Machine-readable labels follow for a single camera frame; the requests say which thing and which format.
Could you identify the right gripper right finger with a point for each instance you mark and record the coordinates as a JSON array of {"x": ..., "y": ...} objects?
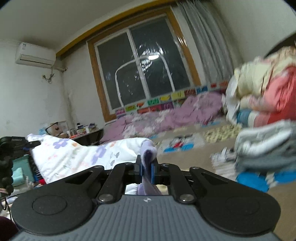
[{"x": 159, "y": 173}]

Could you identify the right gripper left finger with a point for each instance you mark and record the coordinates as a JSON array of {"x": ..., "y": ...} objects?
[{"x": 135, "y": 174}]

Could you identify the white purple floral garment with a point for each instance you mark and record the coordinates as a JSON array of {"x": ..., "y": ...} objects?
[{"x": 57, "y": 158}]

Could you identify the beige cartoon carpet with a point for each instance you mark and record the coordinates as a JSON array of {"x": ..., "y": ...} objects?
[{"x": 200, "y": 156}]

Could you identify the dark low side table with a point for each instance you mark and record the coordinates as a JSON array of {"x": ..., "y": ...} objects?
[{"x": 86, "y": 135}]

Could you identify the colourful alphabet foam border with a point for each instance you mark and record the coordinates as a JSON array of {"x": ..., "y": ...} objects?
[{"x": 169, "y": 101}]

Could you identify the purple floral quilt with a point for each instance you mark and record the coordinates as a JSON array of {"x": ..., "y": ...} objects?
[{"x": 200, "y": 109}]

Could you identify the wood framed window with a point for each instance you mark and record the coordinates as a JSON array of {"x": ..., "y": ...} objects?
[{"x": 155, "y": 31}]

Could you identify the grey folded blanket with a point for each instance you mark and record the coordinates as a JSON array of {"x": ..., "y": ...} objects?
[{"x": 265, "y": 149}]

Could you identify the yellow pink bedding pile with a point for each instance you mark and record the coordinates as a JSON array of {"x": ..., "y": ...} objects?
[{"x": 262, "y": 91}]

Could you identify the grey curtain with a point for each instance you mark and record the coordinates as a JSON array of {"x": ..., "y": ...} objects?
[{"x": 215, "y": 44}]

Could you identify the white air conditioner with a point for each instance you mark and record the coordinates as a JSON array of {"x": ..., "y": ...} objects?
[{"x": 33, "y": 55}]

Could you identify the white curved tube frame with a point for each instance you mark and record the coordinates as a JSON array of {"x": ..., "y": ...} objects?
[{"x": 143, "y": 77}]

